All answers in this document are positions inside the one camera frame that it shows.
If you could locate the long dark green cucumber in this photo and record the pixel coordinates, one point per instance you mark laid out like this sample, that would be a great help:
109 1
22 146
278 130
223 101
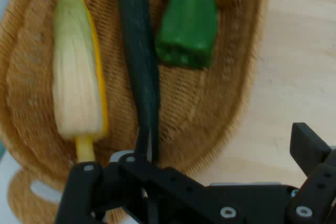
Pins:
136 37

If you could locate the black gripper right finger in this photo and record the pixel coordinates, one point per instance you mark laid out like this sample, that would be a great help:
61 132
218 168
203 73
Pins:
307 148

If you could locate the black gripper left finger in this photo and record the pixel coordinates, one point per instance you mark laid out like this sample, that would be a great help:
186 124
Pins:
81 195

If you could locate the corn cob with pale husk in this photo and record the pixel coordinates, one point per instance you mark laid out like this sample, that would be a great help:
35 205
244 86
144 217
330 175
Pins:
76 77

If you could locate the green bell pepper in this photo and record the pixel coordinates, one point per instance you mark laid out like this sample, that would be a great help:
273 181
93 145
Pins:
187 24

